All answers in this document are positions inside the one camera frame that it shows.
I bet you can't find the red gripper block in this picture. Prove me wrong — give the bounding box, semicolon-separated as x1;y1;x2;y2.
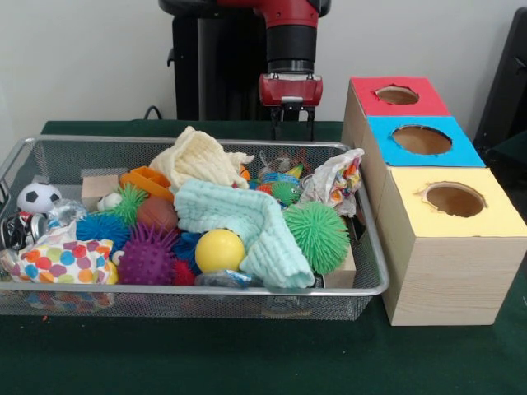
258;72;324;142

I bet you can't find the tiger plush toy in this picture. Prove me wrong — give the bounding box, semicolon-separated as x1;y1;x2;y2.
279;147;310;165

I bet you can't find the cream waffle cloth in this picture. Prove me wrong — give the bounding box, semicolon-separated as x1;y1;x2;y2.
148;125;256;193

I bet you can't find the mint green waffle cloth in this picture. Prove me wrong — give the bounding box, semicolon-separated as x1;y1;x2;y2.
173;179;316;290

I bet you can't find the multicoloured patterned cloth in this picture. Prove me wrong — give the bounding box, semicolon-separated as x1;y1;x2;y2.
7;221;119;285

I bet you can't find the clear mesh bin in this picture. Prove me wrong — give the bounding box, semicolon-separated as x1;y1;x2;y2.
0;134;390;321

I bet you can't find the wooden box with three holes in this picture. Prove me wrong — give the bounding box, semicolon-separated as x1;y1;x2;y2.
339;76;527;327

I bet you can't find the plain green spiky ball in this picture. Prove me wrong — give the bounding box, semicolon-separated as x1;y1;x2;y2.
282;201;351;276

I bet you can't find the smooth yellow ball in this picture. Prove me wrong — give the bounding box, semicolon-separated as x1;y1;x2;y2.
194;229;247;273

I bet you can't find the brown toy football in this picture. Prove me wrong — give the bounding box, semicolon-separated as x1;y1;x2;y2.
135;196;179;232

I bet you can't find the green spiky ball with eyes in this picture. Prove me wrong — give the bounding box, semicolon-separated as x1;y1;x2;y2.
97;184;148;225

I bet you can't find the purple spiky toy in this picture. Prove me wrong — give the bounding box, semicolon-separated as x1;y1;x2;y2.
117;224;179;286

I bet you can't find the black upright panel stand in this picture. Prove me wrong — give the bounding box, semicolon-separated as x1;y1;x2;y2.
473;6;527;194

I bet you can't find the plain blue spiky ball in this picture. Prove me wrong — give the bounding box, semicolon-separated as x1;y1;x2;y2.
76;211;131;249

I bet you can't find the dark green tablecloth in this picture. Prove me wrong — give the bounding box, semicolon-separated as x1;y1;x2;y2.
0;118;527;395

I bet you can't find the small soccer ball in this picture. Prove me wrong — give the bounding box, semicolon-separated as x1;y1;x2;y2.
16;182;63;215

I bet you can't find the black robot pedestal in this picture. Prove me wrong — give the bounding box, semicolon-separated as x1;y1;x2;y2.
158;0;333;122

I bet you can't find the black looped cable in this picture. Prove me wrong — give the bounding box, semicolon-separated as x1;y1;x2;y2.
142;105;178;121

